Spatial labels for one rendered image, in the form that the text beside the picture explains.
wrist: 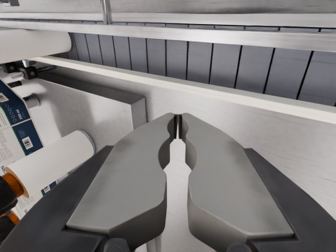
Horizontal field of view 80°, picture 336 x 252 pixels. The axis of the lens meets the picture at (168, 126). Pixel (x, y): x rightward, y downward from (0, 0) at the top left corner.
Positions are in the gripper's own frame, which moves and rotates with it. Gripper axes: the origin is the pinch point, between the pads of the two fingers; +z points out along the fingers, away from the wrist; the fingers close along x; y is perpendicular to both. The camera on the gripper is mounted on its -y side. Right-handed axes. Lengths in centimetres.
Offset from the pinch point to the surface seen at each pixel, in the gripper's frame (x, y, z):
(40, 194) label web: -49, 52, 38
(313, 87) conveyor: 15.7, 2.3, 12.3
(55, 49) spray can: -24.8, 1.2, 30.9
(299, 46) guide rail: 9.5, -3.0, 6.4
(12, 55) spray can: -28.6, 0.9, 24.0
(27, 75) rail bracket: -40, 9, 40
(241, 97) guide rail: 7.8, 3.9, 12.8
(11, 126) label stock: -49, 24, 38
